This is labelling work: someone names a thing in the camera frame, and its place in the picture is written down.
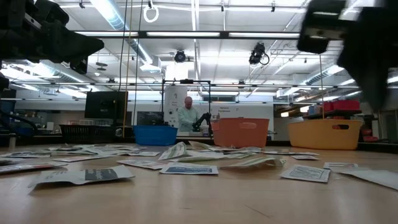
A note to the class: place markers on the yellow plastic bin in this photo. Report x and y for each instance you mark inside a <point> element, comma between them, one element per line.
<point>323,137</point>

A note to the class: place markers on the white packet red square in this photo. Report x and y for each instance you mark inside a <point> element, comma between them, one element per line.
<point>143,164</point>
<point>77,158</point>
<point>28,167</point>
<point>340,165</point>
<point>304,157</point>

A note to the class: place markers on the black mesh basket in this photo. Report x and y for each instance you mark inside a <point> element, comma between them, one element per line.
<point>87,134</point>

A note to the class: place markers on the black frame stand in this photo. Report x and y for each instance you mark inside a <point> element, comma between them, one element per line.
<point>186,81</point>

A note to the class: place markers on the person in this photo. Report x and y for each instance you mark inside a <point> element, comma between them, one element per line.
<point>187,119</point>

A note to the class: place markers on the black monitor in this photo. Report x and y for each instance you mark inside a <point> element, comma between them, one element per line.
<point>105,105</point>

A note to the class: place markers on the wall shelf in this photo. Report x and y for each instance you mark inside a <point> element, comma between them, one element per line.
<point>332,112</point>

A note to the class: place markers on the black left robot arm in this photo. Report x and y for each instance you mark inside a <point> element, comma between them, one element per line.
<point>31,9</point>

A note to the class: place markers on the white packet blue print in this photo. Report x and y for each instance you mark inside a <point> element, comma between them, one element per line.
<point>25,154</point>
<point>104,151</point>
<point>189,170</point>

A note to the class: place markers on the white packet dark print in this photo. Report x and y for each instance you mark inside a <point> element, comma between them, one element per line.
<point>93,175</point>
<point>7,161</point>
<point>143,153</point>
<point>276,152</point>
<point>66,148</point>
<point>306,153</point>
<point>306,173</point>

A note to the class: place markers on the red storage boxes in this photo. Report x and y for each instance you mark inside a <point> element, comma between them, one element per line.
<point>345,105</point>

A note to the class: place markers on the blue plastic bin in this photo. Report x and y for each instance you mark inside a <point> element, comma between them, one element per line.
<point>155,135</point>

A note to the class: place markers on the orange plastic bin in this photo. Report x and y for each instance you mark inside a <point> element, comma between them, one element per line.
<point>239,133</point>

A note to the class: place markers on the black crossbar with lights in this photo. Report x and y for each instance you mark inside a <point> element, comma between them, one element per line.
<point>141,34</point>

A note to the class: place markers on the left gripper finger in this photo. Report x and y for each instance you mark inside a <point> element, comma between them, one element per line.
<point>81,51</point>
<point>77,39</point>

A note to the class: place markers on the black overhead camera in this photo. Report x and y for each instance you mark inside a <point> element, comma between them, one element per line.
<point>257,53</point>
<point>180,56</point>

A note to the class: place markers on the small black robot arm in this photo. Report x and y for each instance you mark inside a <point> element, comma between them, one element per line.
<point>202,119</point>

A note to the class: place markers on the green striped white packet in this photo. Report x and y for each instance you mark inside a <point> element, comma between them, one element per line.
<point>174,151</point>
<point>255,161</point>
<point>71,152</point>
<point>199,144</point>
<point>242,153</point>

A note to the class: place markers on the long plain white packet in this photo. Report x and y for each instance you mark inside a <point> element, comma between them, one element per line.
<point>376,177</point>

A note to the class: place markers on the silver ceiling air duct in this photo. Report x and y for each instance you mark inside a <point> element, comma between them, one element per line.
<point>113,17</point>
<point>323,76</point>

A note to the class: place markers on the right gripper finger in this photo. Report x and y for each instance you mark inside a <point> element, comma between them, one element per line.
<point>360,81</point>
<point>377,81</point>

